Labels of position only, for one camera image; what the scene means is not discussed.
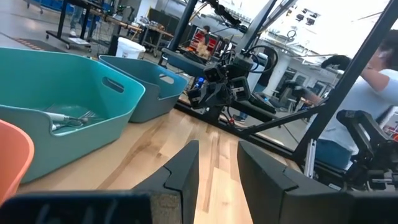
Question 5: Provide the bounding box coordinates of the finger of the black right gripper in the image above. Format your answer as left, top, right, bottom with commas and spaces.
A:
211, 82, 231, 108
188, 83, 212, 109

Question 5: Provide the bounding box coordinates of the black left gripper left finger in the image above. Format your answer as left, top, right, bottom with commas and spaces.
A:
133, 139, 200, 224

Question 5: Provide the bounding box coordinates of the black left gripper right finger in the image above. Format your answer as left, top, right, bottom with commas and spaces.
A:
238, 139, 352, 224

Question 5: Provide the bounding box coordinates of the grey desk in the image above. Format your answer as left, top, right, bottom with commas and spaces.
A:
160, 47, 215, 78

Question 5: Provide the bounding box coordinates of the red tool cabinet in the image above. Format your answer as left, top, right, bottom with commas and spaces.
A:
190, 29, 220, 52

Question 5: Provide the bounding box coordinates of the blue-grey plastic bin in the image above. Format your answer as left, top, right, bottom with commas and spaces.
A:
98, 54, 190, 123

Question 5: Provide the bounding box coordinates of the person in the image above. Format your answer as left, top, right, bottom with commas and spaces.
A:
306, 29, 398, 170
70, 6, 83, 37
201, 25, 212, 44

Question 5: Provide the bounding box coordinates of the white bucket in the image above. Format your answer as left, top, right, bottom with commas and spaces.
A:
115, 37, 147, 60

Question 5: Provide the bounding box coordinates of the green plastic bin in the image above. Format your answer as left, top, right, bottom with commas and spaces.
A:
0, 46, 146, 184

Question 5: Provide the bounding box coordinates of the black rolling table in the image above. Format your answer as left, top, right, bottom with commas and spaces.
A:
45, 0, 105, 52

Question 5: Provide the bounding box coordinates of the orange plastic bin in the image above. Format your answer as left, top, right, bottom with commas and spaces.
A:
0, 119, 35, 206

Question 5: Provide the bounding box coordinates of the dark striped floor mat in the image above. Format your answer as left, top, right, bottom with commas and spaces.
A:
14, 37, 65, 53

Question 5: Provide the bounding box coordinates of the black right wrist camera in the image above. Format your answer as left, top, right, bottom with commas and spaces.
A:
203, 66, 225, 83

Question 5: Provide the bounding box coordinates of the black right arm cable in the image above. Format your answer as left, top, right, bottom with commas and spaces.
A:
247, 45, 279, 74

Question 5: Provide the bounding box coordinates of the black aluminium rig frame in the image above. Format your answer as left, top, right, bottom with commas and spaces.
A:
158, 0, 398, 162

